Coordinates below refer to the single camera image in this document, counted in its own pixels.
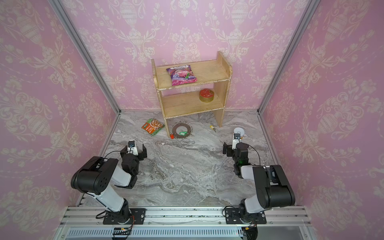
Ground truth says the metal ring plate with keyrings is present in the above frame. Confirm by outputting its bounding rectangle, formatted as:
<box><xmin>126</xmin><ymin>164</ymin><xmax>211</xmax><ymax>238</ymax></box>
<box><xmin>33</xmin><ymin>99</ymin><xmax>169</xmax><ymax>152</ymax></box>
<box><xmin>172</xmin><ymin>122</ymin><xmax>193</xmax><ymax>139</ymax></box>

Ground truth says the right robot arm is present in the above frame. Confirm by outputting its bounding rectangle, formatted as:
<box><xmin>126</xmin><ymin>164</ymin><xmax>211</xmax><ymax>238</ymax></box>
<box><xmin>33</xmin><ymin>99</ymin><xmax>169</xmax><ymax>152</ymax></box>
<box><xmin>223</xmin><ymin>143</ymin><xmax>296</xmax><ymax>224</ymax></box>

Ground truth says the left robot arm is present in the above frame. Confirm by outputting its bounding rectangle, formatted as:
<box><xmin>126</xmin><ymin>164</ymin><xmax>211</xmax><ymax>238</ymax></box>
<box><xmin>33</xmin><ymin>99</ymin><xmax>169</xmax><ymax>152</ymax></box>
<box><xmin>71</xmin><ymin>141</ymin><xmax>148</xmax><ymax>226</ymax></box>

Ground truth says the small yellow pull-tab can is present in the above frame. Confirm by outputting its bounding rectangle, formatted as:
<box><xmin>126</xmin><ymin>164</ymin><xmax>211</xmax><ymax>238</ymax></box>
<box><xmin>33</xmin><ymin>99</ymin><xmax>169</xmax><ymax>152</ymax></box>
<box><xmin>234</xmin><ymin>127</ymin><xmax>245</xmax><ymax>139</ymax></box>

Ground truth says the green orange soup packet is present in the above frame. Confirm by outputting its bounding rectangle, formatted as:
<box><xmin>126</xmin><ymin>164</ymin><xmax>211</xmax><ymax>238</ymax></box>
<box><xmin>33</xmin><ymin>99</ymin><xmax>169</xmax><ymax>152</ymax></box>
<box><xmin>142</xmin><ymin>119</ymin><xmax>164</xmax><ymax>136</ymax></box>

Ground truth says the round red-lid tin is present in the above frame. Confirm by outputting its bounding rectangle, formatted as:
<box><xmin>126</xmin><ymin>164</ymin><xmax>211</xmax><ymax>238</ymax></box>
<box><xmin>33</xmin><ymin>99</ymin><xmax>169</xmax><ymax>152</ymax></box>
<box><xmin>199</xmin><ymin>89</ymin><xmax>215</xmax><ymax>103</ymax></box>

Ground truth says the wooden two-tier shelf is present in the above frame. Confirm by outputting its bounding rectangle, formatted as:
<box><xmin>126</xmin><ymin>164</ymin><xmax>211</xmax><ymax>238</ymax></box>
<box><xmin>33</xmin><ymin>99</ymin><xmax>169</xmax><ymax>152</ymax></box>
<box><xmin>151</xmin><ymin>50</ymin><xmax>233</xmax><ymax>138</ymax></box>

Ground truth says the purple snack bag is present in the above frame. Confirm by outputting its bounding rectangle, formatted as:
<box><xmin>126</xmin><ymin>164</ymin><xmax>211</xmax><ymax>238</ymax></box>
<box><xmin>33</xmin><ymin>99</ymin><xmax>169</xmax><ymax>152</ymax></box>
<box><xmin>167</xmin><ymin>65</ymin><xmax>198</xmax><ymax>86</ymax></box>

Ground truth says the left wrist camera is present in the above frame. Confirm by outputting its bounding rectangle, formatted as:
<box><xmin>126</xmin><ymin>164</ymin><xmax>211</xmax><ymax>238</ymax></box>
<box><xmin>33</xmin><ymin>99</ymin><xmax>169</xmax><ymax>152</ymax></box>
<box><xmin>127</xmin><ymin>140</ymin><xmax>139</xmax><ymax>156</ymax></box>

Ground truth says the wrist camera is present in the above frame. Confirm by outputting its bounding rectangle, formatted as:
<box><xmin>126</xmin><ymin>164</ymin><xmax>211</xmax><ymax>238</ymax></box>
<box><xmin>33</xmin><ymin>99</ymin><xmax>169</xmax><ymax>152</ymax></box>
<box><xmin>232</xmin><ymin>133</ymin><xmax>241</xmax><ymax>150</ymax></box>
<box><xmin>127</xmin><ymin>140</ymin><xmax>139</xmax><ymax>156</ymax></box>

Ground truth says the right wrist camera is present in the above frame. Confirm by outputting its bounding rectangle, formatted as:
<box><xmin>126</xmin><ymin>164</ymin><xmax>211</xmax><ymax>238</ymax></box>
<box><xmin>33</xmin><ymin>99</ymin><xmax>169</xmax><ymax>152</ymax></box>
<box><xmin>232</xmin><ymin>133</ymin><xmax>241</xmax><ymax>150</ymax></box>

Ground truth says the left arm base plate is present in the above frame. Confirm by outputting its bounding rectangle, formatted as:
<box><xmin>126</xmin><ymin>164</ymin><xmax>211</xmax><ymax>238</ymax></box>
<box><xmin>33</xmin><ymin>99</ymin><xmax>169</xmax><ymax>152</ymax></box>
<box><xmin>103</xmin><ymin>208</ymin><xmax>146</xmax><ymax>225</ymax></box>

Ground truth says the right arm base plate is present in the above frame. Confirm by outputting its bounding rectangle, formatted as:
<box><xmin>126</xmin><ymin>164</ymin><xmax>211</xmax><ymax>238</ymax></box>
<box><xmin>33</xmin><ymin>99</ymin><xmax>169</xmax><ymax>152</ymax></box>
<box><xmin>222</xmin><ymin>206</ymin><xmax>267</xmax><ymax>226</ymax></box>

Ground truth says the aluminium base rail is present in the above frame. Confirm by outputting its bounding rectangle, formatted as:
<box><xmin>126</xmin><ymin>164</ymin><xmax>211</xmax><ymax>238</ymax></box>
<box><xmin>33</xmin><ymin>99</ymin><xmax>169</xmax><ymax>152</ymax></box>
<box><xmin>54</xmin><ymin>206</ymin><xmax>316</xmax><ymax>240</ymax></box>

